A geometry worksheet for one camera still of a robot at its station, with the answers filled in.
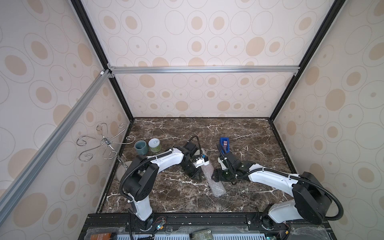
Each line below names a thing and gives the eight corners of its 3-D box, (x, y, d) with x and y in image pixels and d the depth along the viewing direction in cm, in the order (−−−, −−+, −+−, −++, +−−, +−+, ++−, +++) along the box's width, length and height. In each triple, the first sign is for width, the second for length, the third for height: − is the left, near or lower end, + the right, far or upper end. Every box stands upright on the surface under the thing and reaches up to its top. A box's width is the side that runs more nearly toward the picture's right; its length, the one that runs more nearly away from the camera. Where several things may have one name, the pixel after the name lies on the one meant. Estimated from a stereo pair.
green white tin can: (149, 152, 102) (147, 147, 98) (151, 143, 107) (149, 138, 103) (160, 152, 102) (158, 147, 98) (162, 143, 107) (160, 138, 103)
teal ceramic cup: (136, 154, 101) (132, 148, 96) (138, 146, 105) (135, 140, 100) (148, 154, 101) (145, 148, 96) (150, 146, 105) (147, 140, 100)
